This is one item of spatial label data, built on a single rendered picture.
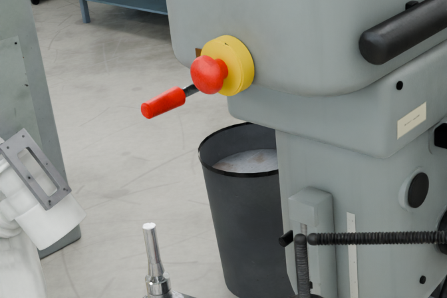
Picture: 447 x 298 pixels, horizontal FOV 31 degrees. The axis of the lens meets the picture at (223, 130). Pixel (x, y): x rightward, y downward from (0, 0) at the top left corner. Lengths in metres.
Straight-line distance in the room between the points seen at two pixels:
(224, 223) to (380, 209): 2.28
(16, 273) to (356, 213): 0.41
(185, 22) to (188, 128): 4.14
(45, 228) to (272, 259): 2.41
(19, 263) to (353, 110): 0.43
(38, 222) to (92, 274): 2.85
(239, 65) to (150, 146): 4.05
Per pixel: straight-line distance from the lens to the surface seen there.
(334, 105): 0.90
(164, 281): 1.56
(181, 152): 4.71
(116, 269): 3.76
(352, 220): 1.00
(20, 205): 0.92
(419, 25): 0.80
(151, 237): 1.51
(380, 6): 0.80
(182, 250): 3.81
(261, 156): 3.43
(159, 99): 0.90
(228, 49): 0.81
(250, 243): 3.23
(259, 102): 0.97
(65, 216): 0.91
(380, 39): 0.75
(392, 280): 1.05
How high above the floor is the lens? 2.04
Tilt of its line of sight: 25 degrees down
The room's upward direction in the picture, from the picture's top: 6 degrees counter-clockwise
